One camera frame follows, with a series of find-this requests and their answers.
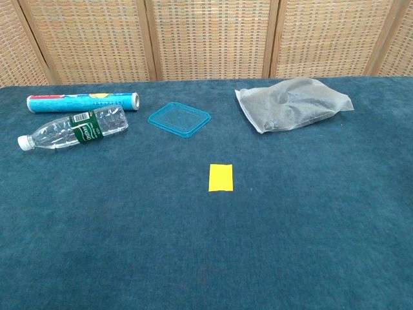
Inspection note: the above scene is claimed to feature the blue food bag roll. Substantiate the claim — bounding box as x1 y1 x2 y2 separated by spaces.
25 92 141 115

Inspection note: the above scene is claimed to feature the blue velvet table cover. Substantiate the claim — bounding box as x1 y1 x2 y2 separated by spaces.
0 76 413 310

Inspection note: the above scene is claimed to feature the translucent plastic bag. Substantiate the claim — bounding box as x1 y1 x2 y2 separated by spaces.
234 77 356 135

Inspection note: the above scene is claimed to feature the blue transparent container lid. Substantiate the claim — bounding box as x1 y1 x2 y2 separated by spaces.
147 101 212 140

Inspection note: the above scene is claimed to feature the small yellow object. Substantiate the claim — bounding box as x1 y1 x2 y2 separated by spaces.
208 163 234 192

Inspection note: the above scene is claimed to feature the clear plastic water bottle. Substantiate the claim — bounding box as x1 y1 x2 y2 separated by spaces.
17 104 130 152

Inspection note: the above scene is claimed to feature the woven bamboo folding screen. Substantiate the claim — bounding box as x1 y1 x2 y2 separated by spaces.
0 0 413 88

